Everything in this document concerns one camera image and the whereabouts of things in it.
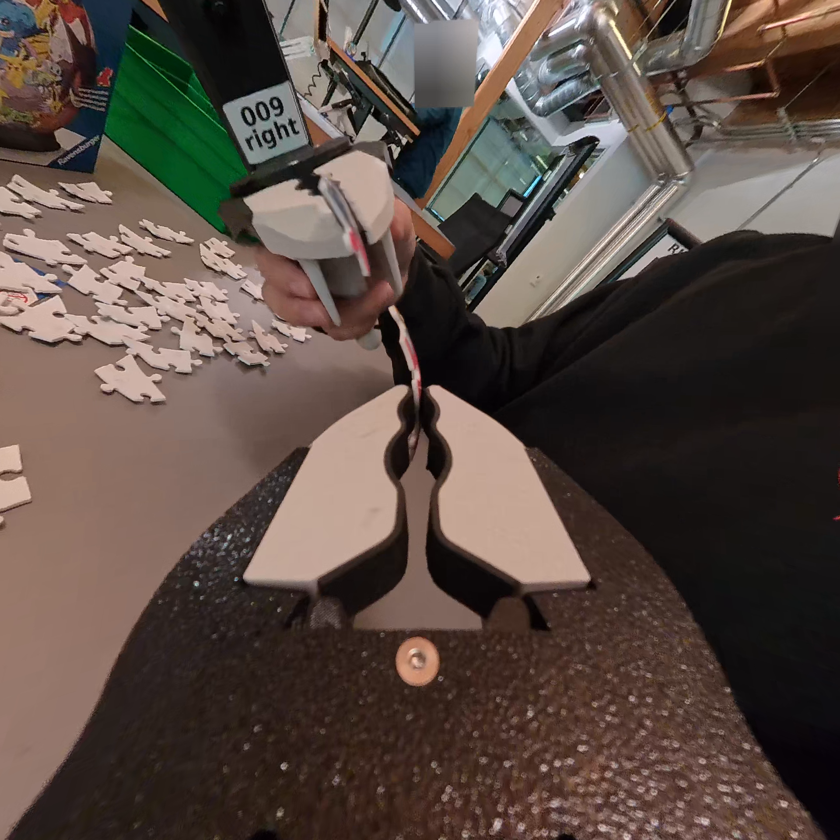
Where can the blue puzzle box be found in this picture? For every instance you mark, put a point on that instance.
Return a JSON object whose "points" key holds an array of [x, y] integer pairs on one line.
{"points": [[39, 65]]}

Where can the pile of white puzzle pieces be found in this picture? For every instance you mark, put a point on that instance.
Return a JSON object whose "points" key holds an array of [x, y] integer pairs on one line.
{"points": [[131, 380]]}

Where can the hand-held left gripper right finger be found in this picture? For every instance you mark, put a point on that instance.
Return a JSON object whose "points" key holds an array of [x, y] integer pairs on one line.
{"points": [[505, 518]]}

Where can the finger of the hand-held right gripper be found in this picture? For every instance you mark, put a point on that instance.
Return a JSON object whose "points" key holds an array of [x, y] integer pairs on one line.
{"points": [[367, 190], [295, 220]]}

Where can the person's right forearm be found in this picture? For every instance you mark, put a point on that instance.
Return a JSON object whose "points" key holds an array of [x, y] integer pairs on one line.
{"points": [[459, 341]]}

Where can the person's right hand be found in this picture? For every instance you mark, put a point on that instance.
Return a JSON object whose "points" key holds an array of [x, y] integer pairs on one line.
{"points": [[289, 295]]}

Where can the silver elbow duct pipes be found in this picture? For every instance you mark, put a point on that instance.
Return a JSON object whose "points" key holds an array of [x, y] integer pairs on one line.
{"points": [[630, 98]]}

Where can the black office chair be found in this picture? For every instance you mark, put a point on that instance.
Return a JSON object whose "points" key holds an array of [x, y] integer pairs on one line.
{"points": [[479, 229]]}

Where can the single white-backed puzzle piece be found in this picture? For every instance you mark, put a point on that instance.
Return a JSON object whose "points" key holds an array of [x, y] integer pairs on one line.
{"points": [[346, 226]]}

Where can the green plastic bins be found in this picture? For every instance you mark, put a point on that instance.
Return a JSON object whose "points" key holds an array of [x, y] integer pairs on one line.
{"points": [[164, 131]]}

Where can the person's black sweater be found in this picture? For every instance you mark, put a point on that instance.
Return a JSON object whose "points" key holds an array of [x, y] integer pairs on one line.
{"points": [[722, 459]]}

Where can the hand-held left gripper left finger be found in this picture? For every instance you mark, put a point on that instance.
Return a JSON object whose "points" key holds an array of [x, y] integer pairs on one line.
{"points": [[328, 518]]}

